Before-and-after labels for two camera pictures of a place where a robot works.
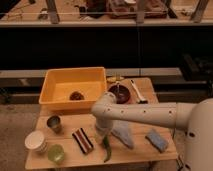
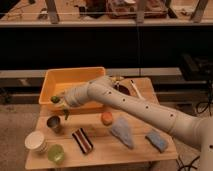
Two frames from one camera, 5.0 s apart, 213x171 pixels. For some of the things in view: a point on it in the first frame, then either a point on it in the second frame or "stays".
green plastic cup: (56, 153) stays
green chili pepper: (106, 144) → (56, 99)
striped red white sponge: (82, 140) stays
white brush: (140, 100) stays
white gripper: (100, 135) → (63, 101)
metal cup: (55, 123) stays
